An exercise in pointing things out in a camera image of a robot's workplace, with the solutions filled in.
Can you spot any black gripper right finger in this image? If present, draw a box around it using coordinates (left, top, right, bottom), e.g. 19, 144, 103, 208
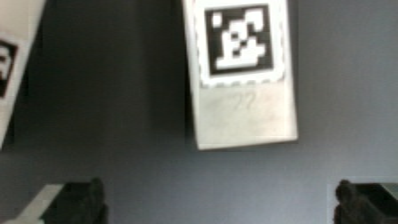
334, 180, 398, 224

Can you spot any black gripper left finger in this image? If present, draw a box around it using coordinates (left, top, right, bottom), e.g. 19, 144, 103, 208
41, 178, 108, 224

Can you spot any white table leg with tag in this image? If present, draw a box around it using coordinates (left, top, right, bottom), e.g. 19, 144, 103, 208
181, 0, 298, 150

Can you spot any white table leg centre right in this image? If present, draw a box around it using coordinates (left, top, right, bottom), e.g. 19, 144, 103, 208
0, 0, 46, 148

